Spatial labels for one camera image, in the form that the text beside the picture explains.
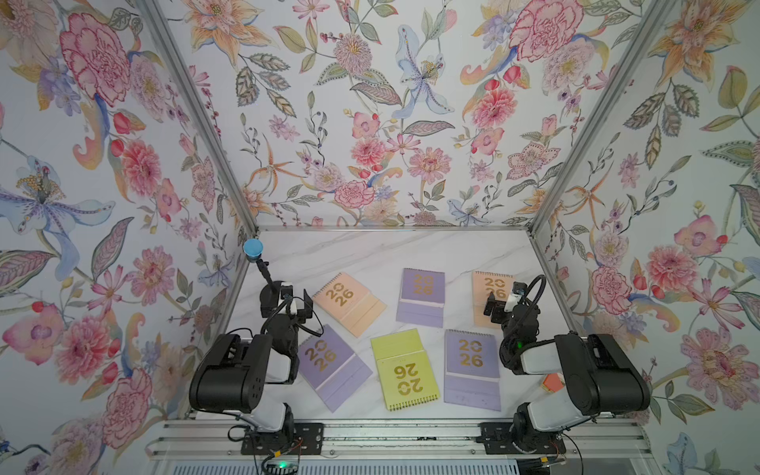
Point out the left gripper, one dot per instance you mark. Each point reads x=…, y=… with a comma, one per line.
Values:
x=301, y=315

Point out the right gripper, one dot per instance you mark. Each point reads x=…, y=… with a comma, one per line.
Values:
x=499, y=309

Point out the purple calendar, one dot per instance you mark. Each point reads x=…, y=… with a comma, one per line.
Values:
x=332, y=368
x=472, y=370
x=422, y=298

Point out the yellow-green calendar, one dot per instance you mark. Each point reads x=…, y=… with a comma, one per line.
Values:
x=404, y=370

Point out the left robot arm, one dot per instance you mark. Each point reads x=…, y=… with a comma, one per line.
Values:
x=233, y=378

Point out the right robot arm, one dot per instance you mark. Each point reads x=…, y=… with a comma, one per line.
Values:
x=598, y=377

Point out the blue microphone on stand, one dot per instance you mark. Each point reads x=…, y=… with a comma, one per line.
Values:
x=253, y=250

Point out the peach calendar left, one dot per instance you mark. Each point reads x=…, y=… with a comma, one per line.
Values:
x=350, y=303

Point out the red orange small box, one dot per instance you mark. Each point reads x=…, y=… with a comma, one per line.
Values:
x=553, y=383

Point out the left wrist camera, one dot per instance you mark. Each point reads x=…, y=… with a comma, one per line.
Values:
x=286, y=302

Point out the aluminium mounting rail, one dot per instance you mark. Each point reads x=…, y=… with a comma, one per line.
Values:
x=405, y=439

